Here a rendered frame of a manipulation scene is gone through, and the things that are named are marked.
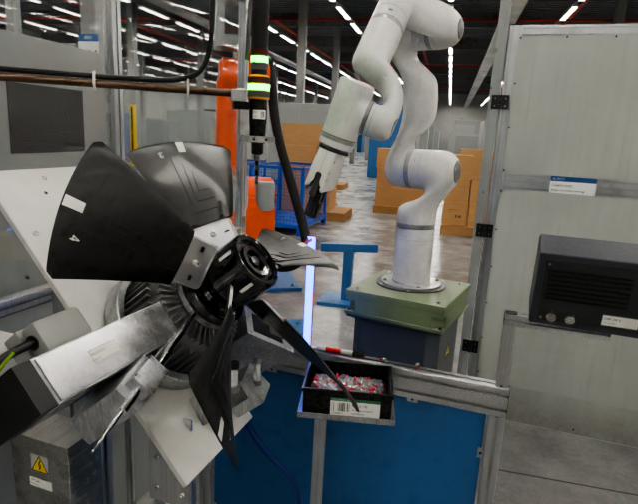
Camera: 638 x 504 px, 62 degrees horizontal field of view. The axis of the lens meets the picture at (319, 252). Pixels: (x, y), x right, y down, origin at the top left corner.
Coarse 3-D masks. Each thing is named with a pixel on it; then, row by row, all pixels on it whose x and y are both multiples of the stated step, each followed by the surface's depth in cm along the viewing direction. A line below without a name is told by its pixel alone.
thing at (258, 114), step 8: (256, 104) 103; (264, 104) 103; (256, 112) 103; (264, 112) 104; (256, 120) 103; (264, 120) 104; (256, 128) 104; (264, 128) 105; (256, 144) 105; (256, 152) 105
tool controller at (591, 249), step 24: (552, 240) 124; (576, 240) 123; (600, 240) 123; (552, 264) 119; (576, 264) 117; (600, 264) 115; (624, 264) 114; (552, 288) 121; (576, 288) 119; (600, 288) 117; (624, 288) 116; (552, 312) 122; (576, 312) 122; (600, 312) 120; (624, 312) 118
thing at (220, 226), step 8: (208, 224) 107; (216, 224) 107; (224, 224) 107; (232, 224) 107; (200, 232) 106; (208, 232) 106; (232, 232) 106; (208, 240) 105; (216, 240) 105; (224, 240) 105
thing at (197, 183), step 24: (168, 144) 115; (192, 144) 118; (144, 168) 110; (168, 168) 111; (192, 168) 113; (216, 168) 115; (168, 192) 109; (192, 192) 109; (216, 192) 110; (192, 216) 107; (216, 216) 107
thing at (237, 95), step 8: (232, 96) 101; (240, 96) 102; (232, 104) 104; (240, 104) 102; (248, 104) 102; (240, 112) 102; (248, 112) 103; (240, 120) 103; (248, 120) 103; (240, 128) 103; (248, 128) 104; (240, 136) 104; (248, 136) 103; (256, 136) 102; (264, 136) 103
